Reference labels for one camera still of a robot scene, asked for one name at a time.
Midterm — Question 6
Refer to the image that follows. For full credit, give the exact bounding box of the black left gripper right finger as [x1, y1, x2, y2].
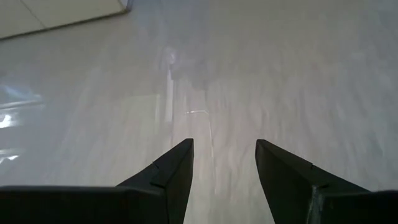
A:
[254, 139, 398, 224]

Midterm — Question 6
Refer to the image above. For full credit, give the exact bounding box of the beige fabric storage bin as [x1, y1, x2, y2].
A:
[0, 0, 133, 40]

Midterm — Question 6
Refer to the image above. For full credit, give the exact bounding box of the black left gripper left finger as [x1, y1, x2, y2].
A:
[0, 138, 195, 224]

